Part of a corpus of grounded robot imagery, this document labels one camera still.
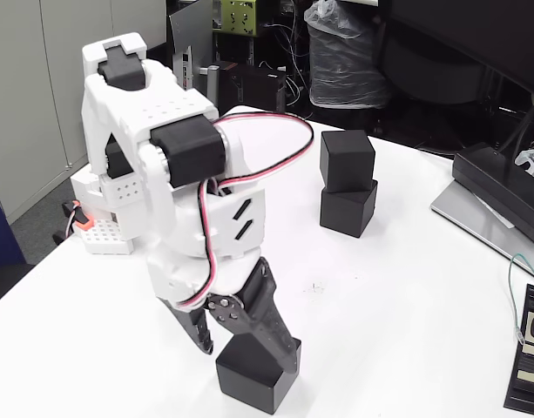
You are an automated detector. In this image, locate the grey metal post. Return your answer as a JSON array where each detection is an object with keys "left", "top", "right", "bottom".
[{"left": 206, "top": 64, "right": 221, "bottom": 110}]

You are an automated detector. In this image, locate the grey cabinet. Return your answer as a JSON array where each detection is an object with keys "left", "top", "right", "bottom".
[{"left": 0, "top": 0, "right": 167, "bottom": 226}]

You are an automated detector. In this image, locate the black device with beige labels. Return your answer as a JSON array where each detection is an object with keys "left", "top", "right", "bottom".
[{"left": 503, "top": 283, "right": 534, "bottom": 414}]

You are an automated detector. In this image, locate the yellow-green metal box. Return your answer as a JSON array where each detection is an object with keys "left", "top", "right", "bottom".
[{"left": 212, "top": 0, "right": 259, "bottom": 37}]

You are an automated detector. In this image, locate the black base cable plug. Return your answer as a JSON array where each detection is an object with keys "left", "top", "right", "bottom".
[{"left": 51, "top": 200, "right": 78, "bottom": 245}]

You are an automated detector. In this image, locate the blue partition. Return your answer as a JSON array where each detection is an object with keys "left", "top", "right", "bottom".
[{"left": 0, "top": 180, "right": 27, "bottom": 266}]

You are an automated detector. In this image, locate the silver monitor stand base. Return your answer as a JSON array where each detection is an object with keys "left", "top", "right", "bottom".
[{"left": 430, "top": 178, "right": 534, "bottom": 280}]

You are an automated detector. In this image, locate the bin wrapped in clear plastic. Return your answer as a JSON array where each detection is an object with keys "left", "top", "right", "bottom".
[{"left": 303, "top": 0, "right": 392, "bottom": 110}]

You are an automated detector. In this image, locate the black cube block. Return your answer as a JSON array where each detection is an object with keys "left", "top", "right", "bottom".
[
  {"left": 214, "top": 333, "right": 302, "bottom": 415},
  {"left": 319, "top": 129, "right": 376, "bottom": 194},
  {"left": 319, "top": 180, "right": 379, "bottom": 239}
]

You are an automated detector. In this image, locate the red white servo cable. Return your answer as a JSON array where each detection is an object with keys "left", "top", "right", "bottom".
[{"left": 196, "top": 111, "right": 315, "bottom": 311}]

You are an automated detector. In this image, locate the black box on stand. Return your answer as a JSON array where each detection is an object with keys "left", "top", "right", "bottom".
[{"left": 451, "top": 142, "right": 534, "bottom": 247}]

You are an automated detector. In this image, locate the black flat panel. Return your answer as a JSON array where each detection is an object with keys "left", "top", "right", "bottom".
[{"left": 144, "top": 42, "right": 175, "bottom": 78}]

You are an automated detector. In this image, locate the black equipment case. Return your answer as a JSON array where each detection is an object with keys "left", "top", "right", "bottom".
[{"left": 217, "top": 60, "right": 287, "bottom": 115}]

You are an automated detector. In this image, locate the crumpled white plastic wrapper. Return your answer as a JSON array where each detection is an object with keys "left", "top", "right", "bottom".
[{"left": 514, "top": 149, "right": 534, "bottom": 179}]

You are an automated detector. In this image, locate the green cable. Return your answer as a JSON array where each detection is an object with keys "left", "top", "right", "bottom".
[{"left": 508, "top": 253, "right": 534, "bottom": 345}]

